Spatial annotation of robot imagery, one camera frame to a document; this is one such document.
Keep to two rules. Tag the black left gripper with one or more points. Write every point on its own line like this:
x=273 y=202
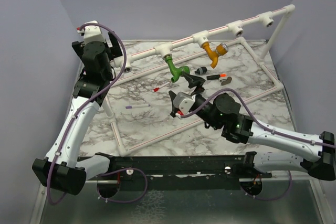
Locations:
x=115 y=52

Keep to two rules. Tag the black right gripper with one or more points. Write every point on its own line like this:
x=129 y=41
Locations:
x=194 y=81

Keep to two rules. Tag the white PVC pipe frame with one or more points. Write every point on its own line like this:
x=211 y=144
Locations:
x=199 y=38

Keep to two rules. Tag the green water faucet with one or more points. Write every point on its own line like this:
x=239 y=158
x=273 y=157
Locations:
x=176 y=72

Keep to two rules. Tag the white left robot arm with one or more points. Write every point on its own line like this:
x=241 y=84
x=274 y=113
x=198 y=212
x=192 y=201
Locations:
x=60 y=169

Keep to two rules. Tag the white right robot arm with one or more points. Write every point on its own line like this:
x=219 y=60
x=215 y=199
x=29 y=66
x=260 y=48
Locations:
x=225 y=110

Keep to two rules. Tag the orange water faucet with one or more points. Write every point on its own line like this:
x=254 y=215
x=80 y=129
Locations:
x=214 y=55

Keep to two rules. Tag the red capped white marker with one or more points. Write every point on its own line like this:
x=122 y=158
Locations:
x=161 y=86

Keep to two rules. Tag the black orange highlighter marker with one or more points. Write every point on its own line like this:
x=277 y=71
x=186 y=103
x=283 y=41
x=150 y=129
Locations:
x=216 y=76

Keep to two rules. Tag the purple capped white marker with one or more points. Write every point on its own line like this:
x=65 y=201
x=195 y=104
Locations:
x=137 y=106

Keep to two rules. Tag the tan mini stapler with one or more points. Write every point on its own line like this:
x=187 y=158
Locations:
x=225 y=81

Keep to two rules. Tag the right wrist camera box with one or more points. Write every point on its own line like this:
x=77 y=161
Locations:
x=184 y=102

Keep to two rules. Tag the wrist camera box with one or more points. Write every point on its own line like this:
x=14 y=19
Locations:
x=184 y=102
x=91 y=33

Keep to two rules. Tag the black grey hose connector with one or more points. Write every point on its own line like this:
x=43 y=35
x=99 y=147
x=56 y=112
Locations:
x=200 y=70

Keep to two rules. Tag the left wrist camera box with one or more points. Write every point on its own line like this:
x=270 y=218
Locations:
x=91 y=33

